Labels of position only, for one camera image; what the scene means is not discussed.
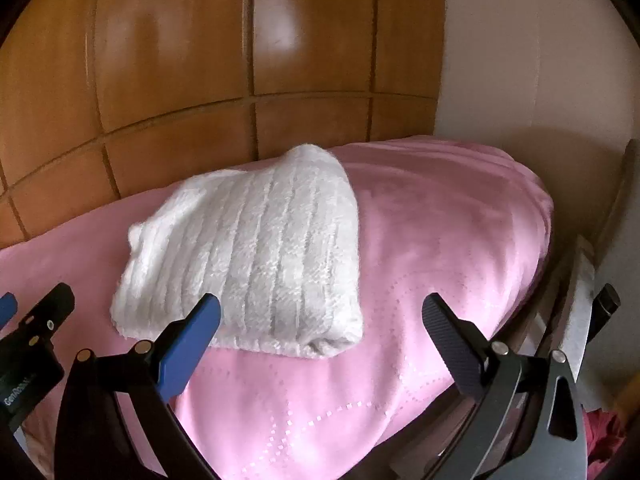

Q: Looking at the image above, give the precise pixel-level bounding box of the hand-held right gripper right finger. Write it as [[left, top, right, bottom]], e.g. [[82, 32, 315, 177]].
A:
[[421, 293, 589, 480]]

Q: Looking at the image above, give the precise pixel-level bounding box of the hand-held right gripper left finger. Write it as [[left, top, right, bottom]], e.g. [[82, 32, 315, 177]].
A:
[[52, 294, 222, 480]]

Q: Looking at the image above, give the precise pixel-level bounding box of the white ribbed knit garment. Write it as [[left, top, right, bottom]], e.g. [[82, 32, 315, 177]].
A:
[[110, 143, 365, 359]]

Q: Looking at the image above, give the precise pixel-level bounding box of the pink blanket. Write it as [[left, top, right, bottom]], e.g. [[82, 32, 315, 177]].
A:
[[0, 135, 556, 480]]

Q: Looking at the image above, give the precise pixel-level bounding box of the white flat board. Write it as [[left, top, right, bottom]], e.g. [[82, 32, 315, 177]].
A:
[[559, 237, 602, 398]]

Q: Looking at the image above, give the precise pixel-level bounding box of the red cloth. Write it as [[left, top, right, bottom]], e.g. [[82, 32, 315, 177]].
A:
[[583, 406, 629, 467]]

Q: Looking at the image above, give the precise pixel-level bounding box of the wooden wardrobe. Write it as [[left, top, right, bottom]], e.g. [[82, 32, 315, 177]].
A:
[[0, 0, 447, 161]]

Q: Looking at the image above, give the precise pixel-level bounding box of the black handle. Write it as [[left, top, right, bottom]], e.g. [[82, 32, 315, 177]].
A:
[[593, 283, 622, 318]]

